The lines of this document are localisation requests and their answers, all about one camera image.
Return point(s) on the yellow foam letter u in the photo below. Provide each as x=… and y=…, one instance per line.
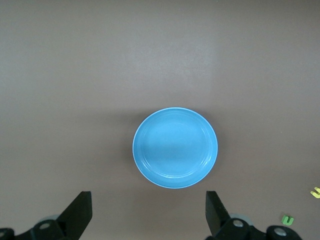
x=315, y=193

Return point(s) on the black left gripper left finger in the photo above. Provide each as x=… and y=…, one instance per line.
x=75, y=215

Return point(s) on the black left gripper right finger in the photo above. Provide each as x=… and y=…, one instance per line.
x=217, y=215

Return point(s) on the blue plate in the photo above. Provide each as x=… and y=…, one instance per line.
x=175, y=147

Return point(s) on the green foam letter n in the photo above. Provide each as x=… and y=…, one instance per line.
x=285, y=220

